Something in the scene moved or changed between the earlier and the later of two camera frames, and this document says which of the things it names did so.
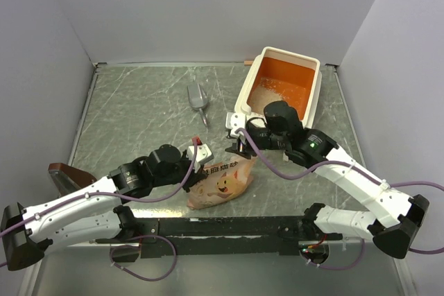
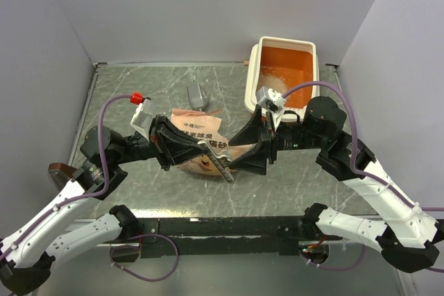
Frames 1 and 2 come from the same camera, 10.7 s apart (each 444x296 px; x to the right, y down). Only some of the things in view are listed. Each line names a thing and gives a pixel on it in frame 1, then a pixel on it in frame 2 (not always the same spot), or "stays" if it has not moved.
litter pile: [268, 91] -> [272, 78]
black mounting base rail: [237, 237] stays
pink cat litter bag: [222, 181] -> [206, 127]
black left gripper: [194, 177] -> [160, 129]
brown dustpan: [66, 179] stays
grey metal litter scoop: [198, 99] stays
